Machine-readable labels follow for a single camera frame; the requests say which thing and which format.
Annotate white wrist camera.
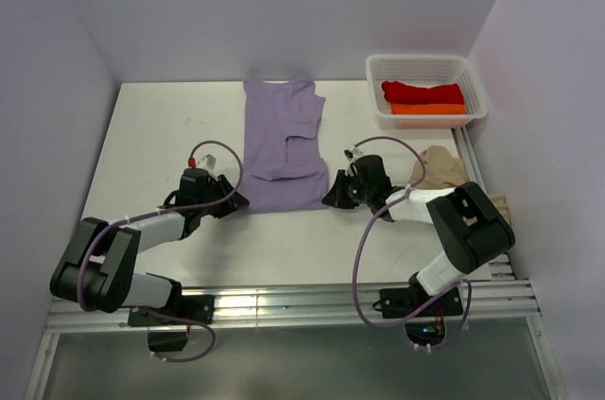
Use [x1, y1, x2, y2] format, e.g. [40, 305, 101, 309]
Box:
[344, 146, 364, 171]
[187, 154, 216, 175]

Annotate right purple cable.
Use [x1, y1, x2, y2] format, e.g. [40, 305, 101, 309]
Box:
[347, 135, 474, 349]

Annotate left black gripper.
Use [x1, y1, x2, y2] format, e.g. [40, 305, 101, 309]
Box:
[197, 174, 249, 218]

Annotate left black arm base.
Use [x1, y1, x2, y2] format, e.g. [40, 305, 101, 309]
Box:
[127, 294, 216, 363]

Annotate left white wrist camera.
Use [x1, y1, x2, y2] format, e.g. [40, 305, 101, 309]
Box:
[187, 154, 216, 175]

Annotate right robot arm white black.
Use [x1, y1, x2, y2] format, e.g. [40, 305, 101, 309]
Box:
[322, 148, 515, 315]

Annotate white plastic basket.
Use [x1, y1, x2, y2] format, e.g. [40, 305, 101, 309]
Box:
[366, 54, 488, 129]

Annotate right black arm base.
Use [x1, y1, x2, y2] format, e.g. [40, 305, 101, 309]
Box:
[372, 287, 463, 320]

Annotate rolled orange t shirt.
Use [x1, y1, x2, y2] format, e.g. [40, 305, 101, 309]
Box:
[389, 103, 466, 115]

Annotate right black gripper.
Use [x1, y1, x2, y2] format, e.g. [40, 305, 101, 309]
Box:
[323, 168, 373, 208]

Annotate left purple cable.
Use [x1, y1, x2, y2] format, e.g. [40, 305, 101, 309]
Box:
[75, 139, 245, 363]

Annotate purple cable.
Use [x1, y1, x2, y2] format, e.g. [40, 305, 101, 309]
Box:
[347, 135, 474, 349]
[75, 139, 245, 363]

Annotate beige t shirt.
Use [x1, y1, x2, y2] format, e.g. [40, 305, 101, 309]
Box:
[408, 146, 511, 225]

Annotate aluminium frame rails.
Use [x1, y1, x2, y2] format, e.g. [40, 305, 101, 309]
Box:
[23, 78, 568, 400]

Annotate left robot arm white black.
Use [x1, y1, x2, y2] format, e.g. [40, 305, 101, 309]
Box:
[49, 167, 250, 323]

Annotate lilac t shirt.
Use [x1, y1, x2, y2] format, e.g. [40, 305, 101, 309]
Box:
[239, 78, 329, 214]

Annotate rolled red t shirt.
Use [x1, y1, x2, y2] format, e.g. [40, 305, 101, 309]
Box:
[381, 81, 464, 104]

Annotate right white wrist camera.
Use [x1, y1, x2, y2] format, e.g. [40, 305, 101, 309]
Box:
[344, 146, 364, 171]

